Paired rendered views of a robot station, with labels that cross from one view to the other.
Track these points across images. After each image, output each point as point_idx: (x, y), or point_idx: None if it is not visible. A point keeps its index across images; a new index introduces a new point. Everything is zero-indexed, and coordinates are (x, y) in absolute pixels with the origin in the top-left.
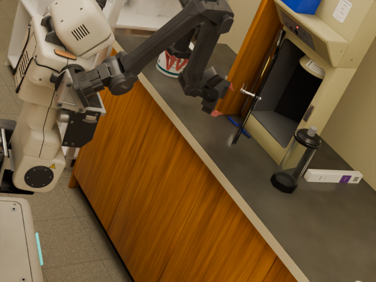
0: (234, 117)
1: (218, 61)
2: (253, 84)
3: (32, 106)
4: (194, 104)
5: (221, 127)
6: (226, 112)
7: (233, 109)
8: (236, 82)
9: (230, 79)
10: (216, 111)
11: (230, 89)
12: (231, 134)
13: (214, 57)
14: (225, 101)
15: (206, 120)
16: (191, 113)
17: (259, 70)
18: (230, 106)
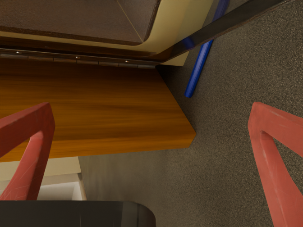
0: (178, 81)
1: (95, 162)
2: (67, 74)
3: None
4: (197, 205)
5: (244, 94)
6: (176, 108)
7: (160, 94)
8: (73, 118)
9: (69, 143)
10: (267, 162)
11: (1, 137)
12: (251, 48)
13: (94, 170)
14: (149, 124)
15: (241, 157)
16: (249, 223)
17: (13, 70)
18: (154, 106)
